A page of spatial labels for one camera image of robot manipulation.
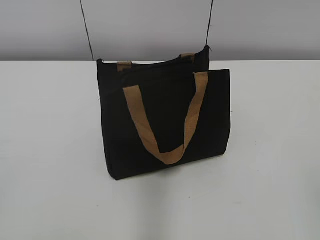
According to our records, black tote bag tan handles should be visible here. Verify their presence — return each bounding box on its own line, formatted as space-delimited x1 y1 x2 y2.
96 46 231 180

